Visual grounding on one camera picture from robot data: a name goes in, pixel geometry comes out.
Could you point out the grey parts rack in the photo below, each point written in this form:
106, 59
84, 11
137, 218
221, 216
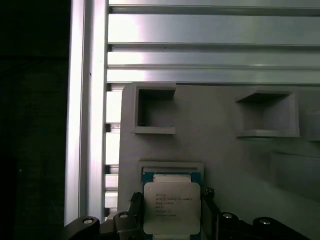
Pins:
212, 162

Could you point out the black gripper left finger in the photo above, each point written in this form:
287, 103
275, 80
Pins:
123, 227

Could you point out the silver CPU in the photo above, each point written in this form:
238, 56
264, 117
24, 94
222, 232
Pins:
172, 210

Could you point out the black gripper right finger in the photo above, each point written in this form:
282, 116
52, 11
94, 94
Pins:
228, 228

